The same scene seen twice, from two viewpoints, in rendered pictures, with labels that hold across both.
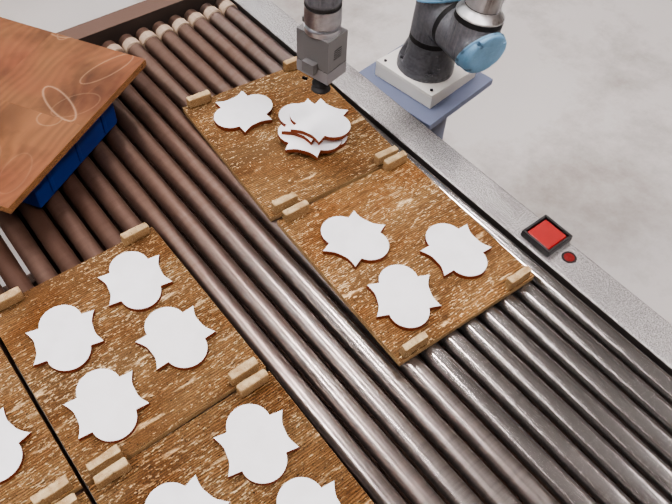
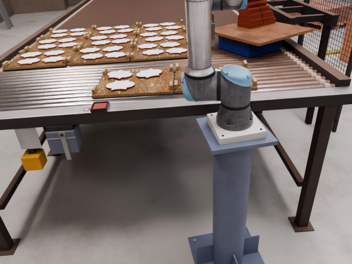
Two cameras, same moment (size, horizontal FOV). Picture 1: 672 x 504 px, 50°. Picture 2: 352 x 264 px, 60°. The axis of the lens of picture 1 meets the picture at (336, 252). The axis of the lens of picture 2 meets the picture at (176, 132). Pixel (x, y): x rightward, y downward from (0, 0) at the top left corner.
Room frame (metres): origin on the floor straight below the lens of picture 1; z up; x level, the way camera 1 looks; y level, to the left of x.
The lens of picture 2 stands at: (2.08, -1.20, 1.54)
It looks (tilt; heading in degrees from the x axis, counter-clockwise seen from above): 31 degrees down; 130
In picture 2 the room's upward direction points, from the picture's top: 4 degrees counter-clockwise
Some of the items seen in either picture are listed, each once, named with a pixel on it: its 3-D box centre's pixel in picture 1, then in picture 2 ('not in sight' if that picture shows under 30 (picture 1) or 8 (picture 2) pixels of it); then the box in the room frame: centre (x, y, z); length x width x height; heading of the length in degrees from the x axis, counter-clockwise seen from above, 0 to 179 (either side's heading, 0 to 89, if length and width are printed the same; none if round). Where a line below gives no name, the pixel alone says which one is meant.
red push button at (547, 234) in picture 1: (546, 235); (99, 107); (0.98, -0.44, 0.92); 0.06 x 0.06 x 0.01; 41
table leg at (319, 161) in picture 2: not in sight; (312, 171); (1.81, 0.29, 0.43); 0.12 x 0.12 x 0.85; 41
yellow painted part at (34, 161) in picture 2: not in sight; (29, 146); (0.71, -0.70, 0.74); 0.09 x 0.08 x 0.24; 41
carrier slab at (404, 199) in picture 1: (402, 249); (135, 81); (0.92, -0.14, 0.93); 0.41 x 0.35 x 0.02; 39
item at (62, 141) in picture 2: not in sight; (65, 139); (0.84, -0.58, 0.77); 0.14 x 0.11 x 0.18; 41
